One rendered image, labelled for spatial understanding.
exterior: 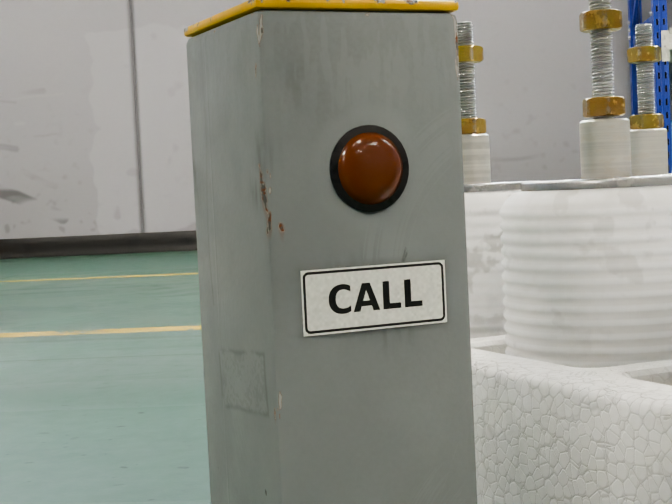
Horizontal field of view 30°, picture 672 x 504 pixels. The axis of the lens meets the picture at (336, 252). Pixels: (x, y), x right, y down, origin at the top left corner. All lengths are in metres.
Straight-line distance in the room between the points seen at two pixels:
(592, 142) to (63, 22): 5.34
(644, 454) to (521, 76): 5.18
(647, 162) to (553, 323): 0.21
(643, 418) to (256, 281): 0.14
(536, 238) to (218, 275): 0.17
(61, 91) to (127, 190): 0.54
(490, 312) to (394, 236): 0.24
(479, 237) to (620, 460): 0.20
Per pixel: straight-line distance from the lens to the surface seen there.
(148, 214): 5.71
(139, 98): 5.73
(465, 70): 0.67
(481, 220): 0.62
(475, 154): 0.66
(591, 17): 0.57
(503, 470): 0.52
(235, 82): 0.40
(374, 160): 0.39
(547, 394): 0.49
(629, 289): 0.53
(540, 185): 0.55
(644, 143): 0.73
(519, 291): 0.55
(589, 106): 0.57
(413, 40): 0.40
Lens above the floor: 0.26
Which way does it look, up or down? 3 degrees down
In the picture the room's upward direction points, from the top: 3 degrees counter-clockwise
